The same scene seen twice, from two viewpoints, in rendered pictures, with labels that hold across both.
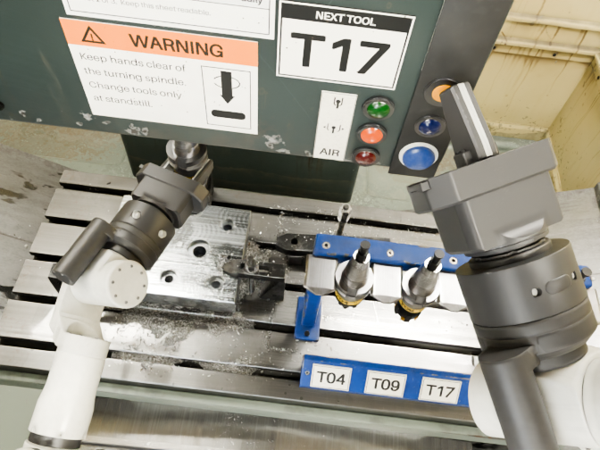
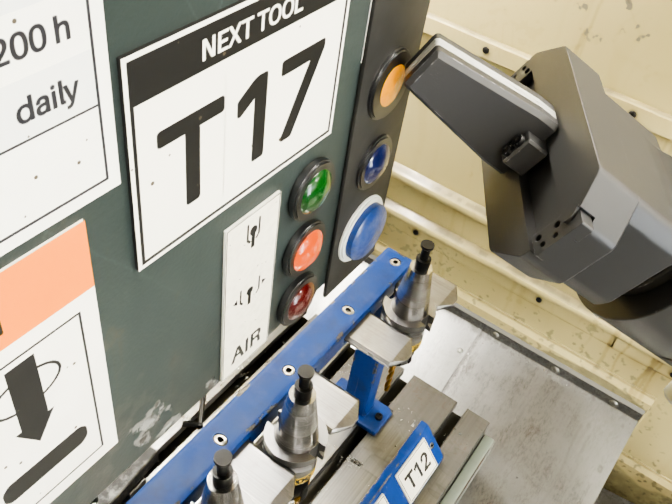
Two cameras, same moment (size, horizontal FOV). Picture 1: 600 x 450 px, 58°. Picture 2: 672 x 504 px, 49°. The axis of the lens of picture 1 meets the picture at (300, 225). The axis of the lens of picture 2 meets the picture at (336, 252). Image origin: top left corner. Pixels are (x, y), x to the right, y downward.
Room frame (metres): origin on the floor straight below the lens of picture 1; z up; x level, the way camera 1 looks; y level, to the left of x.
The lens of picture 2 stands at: (0.22, 0.14, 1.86)
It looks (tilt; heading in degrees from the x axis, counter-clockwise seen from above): 44 degrees down; 299
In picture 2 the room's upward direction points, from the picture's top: 10 degrees clockwise
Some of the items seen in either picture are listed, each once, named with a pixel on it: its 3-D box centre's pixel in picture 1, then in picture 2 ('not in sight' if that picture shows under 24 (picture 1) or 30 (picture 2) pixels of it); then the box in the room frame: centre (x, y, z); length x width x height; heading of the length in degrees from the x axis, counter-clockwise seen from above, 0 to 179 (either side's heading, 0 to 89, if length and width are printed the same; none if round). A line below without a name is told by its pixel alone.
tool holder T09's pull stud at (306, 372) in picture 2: (436, 259); (304, 382); (0.42, -0.21, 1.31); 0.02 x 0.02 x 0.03
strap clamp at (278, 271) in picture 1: (254, 275); not in sight; (0.53, 0.08, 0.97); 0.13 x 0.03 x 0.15; 90
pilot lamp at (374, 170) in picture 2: (429, 126); (374, 162); (0.34, -0.10, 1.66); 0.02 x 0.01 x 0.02; 90
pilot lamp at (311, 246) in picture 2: (371, 134); (306, 249); (0.34, -0.05, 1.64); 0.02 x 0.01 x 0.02; 90
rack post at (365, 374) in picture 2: not in sight; (372, 348); (0.48, -0.48, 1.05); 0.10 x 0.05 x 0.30; 0
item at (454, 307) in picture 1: (452, 292); (327, 404); (0.42, -0.26, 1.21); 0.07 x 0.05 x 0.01; 0
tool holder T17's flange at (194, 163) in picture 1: (187, 152); not in sight; (0.55, 0.19, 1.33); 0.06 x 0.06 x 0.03
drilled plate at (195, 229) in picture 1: (177, 251); not in sight; (0.56, 0.26, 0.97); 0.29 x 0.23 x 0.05; 90
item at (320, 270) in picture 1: (320, 276); not in sight; (0.42, -0.04, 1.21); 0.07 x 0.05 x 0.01; 0
